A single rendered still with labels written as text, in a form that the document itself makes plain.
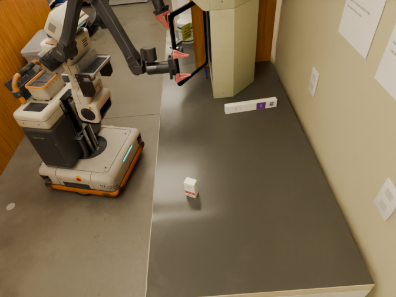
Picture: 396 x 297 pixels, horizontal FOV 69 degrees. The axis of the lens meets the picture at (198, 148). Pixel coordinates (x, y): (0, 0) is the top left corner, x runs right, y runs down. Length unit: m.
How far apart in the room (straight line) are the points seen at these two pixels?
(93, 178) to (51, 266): 0.65
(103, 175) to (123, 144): 0.34
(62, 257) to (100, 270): 0.31
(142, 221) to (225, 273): 1.36
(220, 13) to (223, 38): 0.12
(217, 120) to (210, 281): 0.80
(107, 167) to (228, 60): 1.28
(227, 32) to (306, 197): 0.83
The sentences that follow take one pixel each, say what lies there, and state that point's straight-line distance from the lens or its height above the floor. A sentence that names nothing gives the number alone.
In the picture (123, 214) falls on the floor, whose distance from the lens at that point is 2.36.
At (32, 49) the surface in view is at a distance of 3.58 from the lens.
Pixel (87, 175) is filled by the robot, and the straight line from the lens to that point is 2.35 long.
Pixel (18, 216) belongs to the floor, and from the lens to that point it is 2.75.
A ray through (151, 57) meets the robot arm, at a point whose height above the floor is 1.27.
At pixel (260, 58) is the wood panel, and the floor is 0.96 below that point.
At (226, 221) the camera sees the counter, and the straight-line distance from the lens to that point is 1.10.
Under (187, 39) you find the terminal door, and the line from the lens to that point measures 1.65.
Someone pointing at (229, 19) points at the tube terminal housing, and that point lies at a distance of 1.45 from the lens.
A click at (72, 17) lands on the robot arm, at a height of 1.41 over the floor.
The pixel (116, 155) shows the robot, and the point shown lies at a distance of 2.40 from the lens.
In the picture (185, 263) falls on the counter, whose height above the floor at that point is 0.94.
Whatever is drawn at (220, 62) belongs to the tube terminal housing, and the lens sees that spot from 1.53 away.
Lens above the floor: 1.88
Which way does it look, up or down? 44 degrees down
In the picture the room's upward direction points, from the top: 6 degrees counter-clockwise
